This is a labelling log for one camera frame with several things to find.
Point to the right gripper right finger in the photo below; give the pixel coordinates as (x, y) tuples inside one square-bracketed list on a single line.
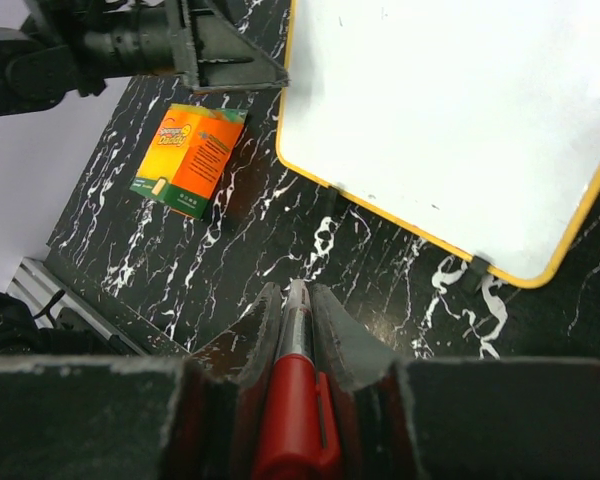
[(371, 398)]

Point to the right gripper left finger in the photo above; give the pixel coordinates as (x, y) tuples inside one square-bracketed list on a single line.
[(214, 426)]

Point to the orange sponge package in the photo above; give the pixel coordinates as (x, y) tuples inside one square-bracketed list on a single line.
[(187, 156)]

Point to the red capped marker pen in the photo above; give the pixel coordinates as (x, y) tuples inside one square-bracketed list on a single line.
[(299, 437)]

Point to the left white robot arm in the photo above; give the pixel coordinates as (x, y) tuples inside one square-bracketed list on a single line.
[(33, 77)]

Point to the aluminium front rail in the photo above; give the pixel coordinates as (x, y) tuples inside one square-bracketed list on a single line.
[(57, 306)]

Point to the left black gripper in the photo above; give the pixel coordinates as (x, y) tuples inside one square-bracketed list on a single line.
[(100, 40)]

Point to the yellow framed whiteboard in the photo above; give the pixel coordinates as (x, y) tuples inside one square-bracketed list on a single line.
[(475, 124)]

